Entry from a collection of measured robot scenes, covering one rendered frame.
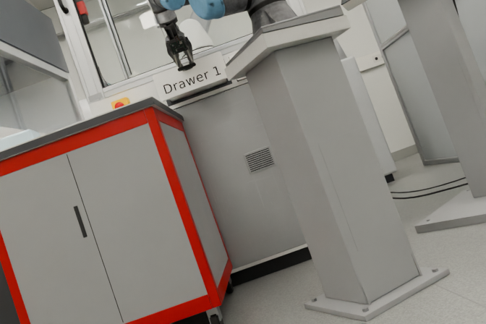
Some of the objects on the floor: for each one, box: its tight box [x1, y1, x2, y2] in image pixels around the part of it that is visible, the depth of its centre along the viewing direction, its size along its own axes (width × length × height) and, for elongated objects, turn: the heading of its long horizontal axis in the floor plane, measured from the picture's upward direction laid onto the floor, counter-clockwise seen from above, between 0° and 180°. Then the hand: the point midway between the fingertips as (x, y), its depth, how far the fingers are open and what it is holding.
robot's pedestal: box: [224, 15, 450, 322], centre depth 142 cm, size 30×30×76 cm
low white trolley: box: [0, 96, 234, 324], centre depth 178 cm, size 58×62×76 cm
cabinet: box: [174, 83, 312, 287], centre depth 255 cm, size 95×103×80 cm
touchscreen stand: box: [392, 0, 486, 234], centre depth 192 cm, size 50×45×102 cm
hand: (186, 66), depth 194 cm, fingers closed on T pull, 3 cm apart
